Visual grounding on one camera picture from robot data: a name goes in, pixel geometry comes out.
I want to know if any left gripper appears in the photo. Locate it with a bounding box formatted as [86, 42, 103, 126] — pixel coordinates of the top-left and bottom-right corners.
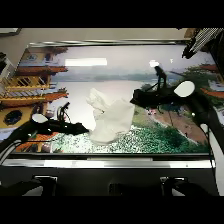
[61, 121, 90, 136]

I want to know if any silver frame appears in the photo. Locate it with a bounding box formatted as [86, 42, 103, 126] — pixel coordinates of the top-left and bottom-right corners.
[0, 153, 218, 197]

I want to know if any white garment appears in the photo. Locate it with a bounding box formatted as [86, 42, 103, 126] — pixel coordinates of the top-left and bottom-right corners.
[85, 87, 136, 145]

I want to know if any striped garment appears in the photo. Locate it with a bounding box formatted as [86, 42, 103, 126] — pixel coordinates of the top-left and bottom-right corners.
[181, 28, 224, 60]

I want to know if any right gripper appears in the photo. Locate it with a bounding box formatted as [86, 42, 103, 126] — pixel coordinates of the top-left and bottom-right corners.
[129, 87, 175, 110]

